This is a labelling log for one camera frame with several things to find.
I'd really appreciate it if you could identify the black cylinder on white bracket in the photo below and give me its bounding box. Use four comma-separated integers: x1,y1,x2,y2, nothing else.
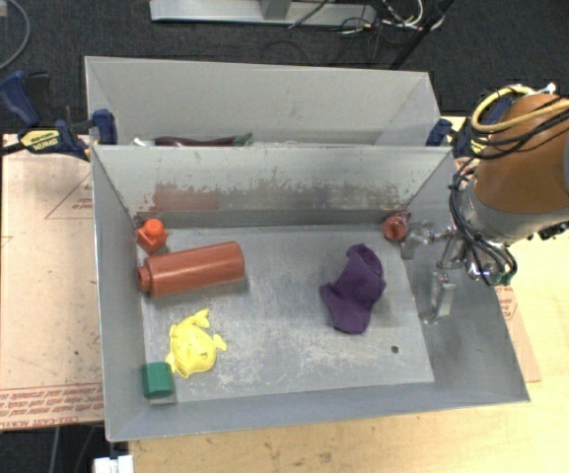
534,219,569,242

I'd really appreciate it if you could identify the large red-brown bottle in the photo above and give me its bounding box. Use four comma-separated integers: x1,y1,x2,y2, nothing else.
136,240,247,299

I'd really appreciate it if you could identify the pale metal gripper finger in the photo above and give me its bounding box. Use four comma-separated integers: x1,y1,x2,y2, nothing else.
418,270,459,325
400,221,451,261

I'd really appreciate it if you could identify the small orange-red bottle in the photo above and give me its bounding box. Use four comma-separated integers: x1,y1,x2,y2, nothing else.
135,218,170,257

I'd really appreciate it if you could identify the green block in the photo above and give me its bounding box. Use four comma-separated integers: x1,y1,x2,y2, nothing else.
140,361,178,400

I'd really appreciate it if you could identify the purple toy eggplant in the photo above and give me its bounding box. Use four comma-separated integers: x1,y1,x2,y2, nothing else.
153,132,254,148

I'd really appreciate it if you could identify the brown cardboard board, red print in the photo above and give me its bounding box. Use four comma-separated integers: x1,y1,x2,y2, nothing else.
0,133,543,434

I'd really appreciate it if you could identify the yellow toy fish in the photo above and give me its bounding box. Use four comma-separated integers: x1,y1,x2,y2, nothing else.
164,307,229,380

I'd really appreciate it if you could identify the purple cloth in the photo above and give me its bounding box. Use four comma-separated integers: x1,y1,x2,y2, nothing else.
319,242,389,336

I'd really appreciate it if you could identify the grey metal bin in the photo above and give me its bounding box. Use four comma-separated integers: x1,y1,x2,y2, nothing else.
84,55,532,443

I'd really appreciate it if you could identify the small red-brown round object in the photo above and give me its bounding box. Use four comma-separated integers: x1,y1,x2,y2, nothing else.
381,212,412,242

